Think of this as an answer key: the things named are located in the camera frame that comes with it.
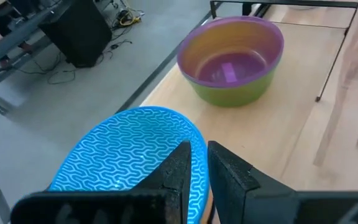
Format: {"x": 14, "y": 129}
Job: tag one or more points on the black box on floor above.
{"x": 79, "y": 31}

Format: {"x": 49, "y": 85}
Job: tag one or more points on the blue patterned bowl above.
{"x": 120, "y": 149}

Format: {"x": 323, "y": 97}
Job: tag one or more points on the grey metal desk frame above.
{"x": 11, "y": 41}

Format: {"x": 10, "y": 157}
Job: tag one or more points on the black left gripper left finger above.
{"x": 104, "y": 207}

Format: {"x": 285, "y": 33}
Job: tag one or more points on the green plastic bowl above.
{"x": 228, "y": 96}

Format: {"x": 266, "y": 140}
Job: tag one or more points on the purple plastic bowl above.
{"x": 232, "y": 65}

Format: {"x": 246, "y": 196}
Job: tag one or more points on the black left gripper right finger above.
{"x": 275, "y": 207}

